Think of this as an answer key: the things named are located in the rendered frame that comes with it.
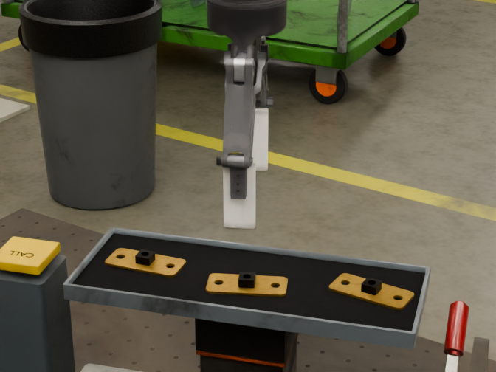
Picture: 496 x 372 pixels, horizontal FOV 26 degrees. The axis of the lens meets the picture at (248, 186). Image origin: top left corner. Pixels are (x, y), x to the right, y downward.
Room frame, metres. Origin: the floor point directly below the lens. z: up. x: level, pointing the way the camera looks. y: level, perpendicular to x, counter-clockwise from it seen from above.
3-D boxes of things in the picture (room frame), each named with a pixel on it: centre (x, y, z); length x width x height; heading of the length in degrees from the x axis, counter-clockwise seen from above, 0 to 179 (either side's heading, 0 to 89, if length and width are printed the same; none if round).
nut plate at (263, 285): (0.98, 0.00, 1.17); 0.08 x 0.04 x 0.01; 84
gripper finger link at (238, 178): (0.90, 0.01, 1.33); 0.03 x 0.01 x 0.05; 174
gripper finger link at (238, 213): (0.91, 0.01, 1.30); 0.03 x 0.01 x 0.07; 84
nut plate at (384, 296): (0.97, -0.13, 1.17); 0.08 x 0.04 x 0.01; 59
